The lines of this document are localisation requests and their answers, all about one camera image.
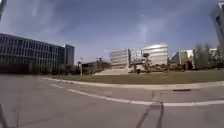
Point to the grey concrete paved ground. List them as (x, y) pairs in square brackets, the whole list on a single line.
[(66, 110)]

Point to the pale concrete kerb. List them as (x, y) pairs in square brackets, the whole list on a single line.
[(133, 86)]

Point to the low dark building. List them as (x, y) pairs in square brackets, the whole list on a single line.
[(95, 64)]

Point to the pole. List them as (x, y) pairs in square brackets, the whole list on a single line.
[(81, 68)]

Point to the pale wide steps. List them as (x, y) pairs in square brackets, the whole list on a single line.
[(111, 71)]

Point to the tall grey building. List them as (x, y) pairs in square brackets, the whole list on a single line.
[(220, 23)]

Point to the white painted line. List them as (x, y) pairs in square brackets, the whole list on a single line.
[(113, 99)]

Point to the reddish drain cover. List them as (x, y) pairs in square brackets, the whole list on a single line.
[(182, 90)]

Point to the group of bare trees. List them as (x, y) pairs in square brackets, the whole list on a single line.
[(204, 57)]

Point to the white stepped building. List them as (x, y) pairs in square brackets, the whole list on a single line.
[(155, 55)]

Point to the grass lawn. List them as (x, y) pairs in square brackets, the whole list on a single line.
[(160, 78)]

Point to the row of trees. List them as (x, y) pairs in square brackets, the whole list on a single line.
[(43, 69)]

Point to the pale building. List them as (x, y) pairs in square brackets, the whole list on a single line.
[(183, 56)]

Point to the large dark glass building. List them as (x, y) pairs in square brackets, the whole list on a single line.
[(30, 50)]

